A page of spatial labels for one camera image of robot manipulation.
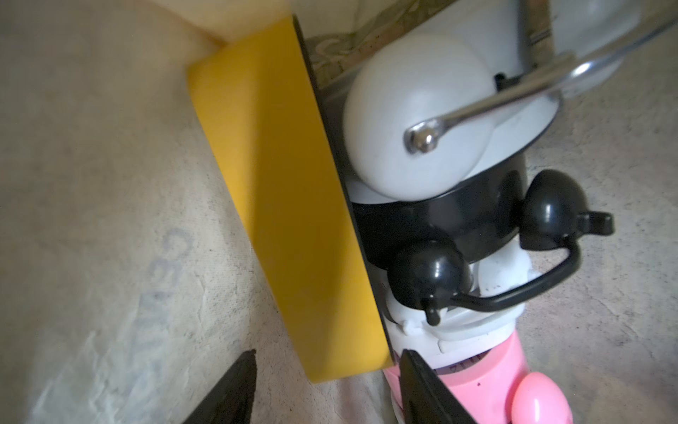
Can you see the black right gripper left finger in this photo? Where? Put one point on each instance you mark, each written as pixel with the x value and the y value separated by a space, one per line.
pixel 232 398

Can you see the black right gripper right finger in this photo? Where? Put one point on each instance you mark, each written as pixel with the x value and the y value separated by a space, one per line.
pixel 425 398

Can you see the canvas tote bag green handles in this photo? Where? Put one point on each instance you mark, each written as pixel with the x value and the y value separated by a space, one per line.
pixel 128 283

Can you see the yellow square alarm clock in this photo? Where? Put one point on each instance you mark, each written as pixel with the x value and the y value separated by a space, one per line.
pixel 257 104

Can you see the pink twin bell alarm clock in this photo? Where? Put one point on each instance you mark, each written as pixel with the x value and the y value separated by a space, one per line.
pixel 496 387

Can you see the white plastic alarm clock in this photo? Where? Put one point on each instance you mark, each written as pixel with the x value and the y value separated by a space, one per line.
pixel 462 333

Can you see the black twin bell alarm clock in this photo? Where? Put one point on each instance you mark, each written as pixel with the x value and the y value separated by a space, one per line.
pixel 427 247

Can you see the white alarm clock metal handle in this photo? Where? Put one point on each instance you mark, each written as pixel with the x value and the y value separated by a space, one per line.
pixel 475 84

